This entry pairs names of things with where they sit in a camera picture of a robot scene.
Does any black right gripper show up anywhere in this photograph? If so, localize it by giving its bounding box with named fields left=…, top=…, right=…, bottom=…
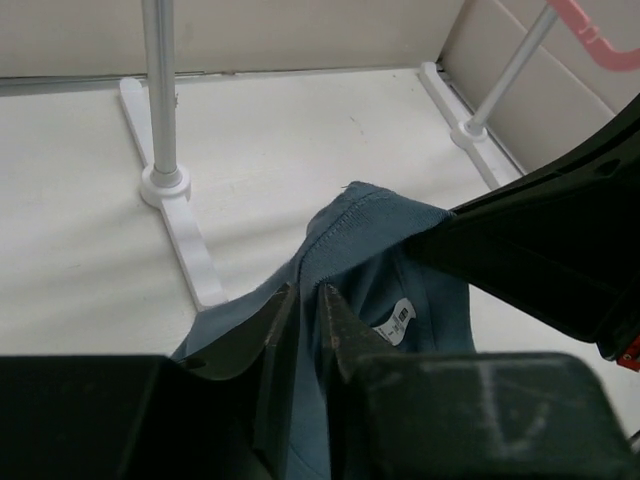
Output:
left=405, top=101, right=639, bottom=370

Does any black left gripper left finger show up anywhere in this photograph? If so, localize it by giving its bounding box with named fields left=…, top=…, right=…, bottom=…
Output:
left=1, top=285, right=299, bottom=479

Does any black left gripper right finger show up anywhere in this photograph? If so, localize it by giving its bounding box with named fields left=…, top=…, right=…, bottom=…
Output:
left=319, top=285, right=630, bottom=479

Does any blue t shirt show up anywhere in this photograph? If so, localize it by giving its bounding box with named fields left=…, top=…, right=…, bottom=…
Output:
left=173, top=182, right=474, bottom=479

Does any pink plastic hanger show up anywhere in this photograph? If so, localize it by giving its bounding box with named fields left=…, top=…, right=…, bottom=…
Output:
left=546, top=0, right=639, bottom=72

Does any white metal clothes rack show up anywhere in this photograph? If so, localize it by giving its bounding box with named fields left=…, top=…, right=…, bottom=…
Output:
left=120, top=1, right=558, bottom=311

